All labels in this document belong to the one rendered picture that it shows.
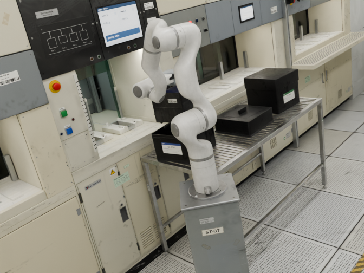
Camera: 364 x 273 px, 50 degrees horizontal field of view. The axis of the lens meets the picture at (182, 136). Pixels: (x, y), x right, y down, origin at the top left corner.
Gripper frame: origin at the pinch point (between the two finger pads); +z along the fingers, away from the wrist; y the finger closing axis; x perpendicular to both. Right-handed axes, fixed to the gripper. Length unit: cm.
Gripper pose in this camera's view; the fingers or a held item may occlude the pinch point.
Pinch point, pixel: (171, 75)
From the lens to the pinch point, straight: 228.4
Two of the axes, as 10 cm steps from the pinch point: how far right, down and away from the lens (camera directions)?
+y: 8.2, 0.4, -5.7
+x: -1.9, -9.2, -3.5
